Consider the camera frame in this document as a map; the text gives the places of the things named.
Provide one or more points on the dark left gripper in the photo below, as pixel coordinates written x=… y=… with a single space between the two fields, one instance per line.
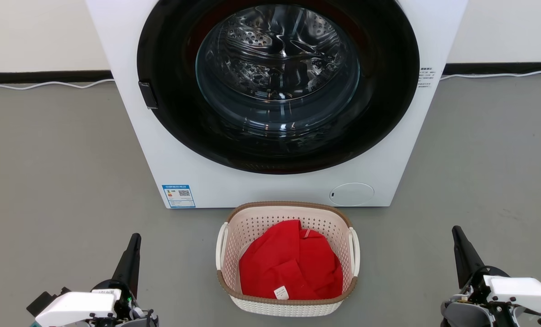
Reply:
x=132 y=311

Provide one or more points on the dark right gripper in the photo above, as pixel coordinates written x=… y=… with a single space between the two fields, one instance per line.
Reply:
x=477 y=286

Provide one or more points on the white perforated laundry basket brown rim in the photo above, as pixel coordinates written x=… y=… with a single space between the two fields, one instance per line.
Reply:
x=293 y=309

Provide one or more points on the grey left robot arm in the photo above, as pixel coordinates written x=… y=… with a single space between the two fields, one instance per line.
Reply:
x=139 y=323

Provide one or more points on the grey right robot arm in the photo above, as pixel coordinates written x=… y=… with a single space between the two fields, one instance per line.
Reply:
x=465 y=315

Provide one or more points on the blue energy label sticker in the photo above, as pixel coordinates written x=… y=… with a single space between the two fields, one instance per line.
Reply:
x=179 y=196

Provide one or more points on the white front-load washing machine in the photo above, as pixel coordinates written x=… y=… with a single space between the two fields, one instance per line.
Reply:
x=388 y=159

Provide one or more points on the round white filter cover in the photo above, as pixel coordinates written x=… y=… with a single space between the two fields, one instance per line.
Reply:
x=352 y=194

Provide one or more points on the red garment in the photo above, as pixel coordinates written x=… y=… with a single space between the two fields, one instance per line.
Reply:
x=288 y=263

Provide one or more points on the round dark glass washer door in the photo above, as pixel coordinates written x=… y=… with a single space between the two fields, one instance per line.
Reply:
x=170 y=113

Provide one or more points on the small text sticker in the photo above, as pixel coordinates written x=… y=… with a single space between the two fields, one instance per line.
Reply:
x=425 y=77

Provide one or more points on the steel washer drum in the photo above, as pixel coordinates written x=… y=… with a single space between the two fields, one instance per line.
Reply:
x=275 y=68

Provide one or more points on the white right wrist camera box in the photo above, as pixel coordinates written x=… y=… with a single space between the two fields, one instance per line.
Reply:
x=520 y=290

